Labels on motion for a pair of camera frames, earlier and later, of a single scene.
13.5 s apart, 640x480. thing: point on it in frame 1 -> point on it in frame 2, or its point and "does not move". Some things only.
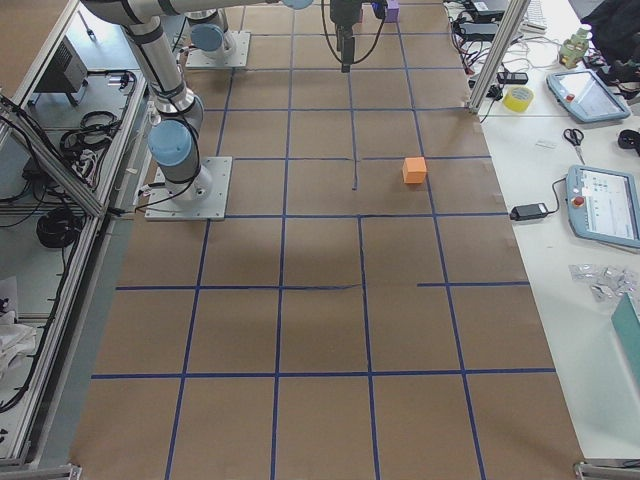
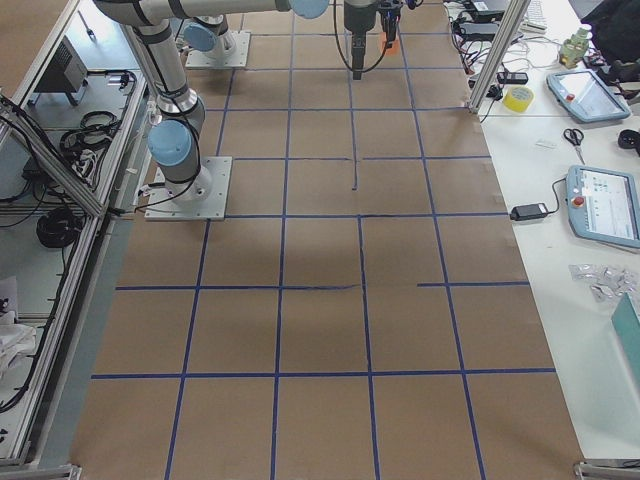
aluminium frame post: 499,52 does not move
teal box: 626,319 does not move
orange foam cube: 414,170 -> 393,50
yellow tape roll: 517,98 does not move
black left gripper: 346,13 -> 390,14
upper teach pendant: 586,96 does not move
